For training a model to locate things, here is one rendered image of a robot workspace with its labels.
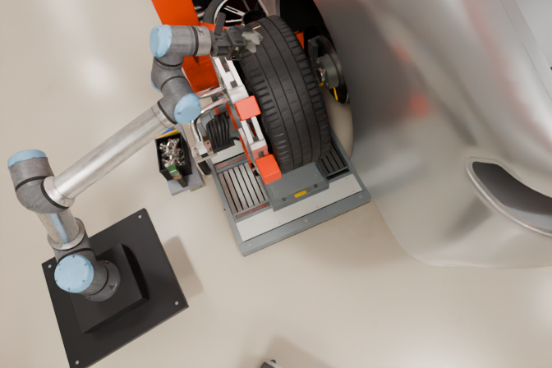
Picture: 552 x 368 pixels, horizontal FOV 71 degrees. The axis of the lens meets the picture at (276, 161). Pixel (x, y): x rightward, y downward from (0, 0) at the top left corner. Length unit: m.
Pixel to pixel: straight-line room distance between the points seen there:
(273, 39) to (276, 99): 0.23
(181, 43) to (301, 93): 0.47
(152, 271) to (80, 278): 0.41
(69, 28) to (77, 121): 0.99
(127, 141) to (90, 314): 1.10
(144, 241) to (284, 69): 1.24
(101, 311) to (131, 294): 0.16
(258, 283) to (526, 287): 1.44
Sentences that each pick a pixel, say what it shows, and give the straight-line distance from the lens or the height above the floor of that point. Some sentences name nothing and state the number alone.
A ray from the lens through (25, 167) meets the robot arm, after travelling 1.48.
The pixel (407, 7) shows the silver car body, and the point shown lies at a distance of 0.95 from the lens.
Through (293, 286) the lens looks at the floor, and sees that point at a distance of 2.29.
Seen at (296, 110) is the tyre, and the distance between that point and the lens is 1.43.
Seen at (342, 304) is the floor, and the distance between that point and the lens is 2.28.
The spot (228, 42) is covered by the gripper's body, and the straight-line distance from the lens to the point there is 1.29.
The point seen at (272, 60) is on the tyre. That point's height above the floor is 1.17.
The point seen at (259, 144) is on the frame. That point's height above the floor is 0.97.
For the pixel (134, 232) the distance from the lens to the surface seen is 2.25.
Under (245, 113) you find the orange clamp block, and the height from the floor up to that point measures 1.14.
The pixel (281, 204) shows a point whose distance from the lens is 2.23.
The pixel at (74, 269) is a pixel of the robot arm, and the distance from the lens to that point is 1.91.
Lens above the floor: 2.26
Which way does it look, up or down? 63 degrees down
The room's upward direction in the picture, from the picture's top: 11 degrees counter-clockwise
